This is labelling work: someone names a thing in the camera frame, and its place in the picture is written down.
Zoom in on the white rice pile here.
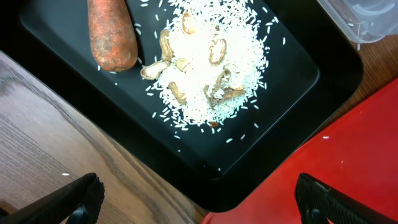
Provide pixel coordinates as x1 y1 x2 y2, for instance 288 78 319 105
132 0 282 141

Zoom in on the clear plastic storage box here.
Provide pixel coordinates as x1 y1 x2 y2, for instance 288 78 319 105
318 0 397 44

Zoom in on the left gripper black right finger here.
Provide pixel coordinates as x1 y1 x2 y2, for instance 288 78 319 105
295 173 397 224

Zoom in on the black tray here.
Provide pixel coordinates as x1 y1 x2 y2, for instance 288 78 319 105
1 0 363 212

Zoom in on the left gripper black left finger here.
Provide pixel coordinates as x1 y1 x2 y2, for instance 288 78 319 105
1 173 105 224

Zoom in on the red plastic tray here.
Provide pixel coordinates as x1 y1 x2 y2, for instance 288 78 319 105
203 80 397 223

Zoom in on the orange carrot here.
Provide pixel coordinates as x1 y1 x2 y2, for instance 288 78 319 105
87 0 138 72

